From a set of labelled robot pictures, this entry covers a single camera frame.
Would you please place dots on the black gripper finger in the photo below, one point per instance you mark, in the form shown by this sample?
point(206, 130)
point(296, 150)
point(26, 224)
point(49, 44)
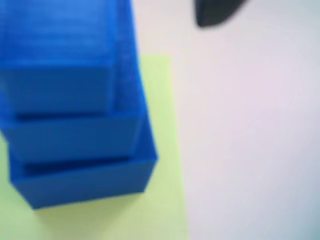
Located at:
point(217, 12)

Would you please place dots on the small blue cube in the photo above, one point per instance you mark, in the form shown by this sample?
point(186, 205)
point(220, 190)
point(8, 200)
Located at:
point(55, 62)

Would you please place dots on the medium blue cube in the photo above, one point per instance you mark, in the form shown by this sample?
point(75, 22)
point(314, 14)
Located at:
point(75, 140)

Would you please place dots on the large blue cube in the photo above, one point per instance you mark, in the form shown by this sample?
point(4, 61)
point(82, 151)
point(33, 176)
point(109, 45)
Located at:
point(87, 185)

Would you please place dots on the green paper square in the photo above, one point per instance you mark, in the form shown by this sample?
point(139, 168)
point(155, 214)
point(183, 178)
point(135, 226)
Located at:
point(150, 212)

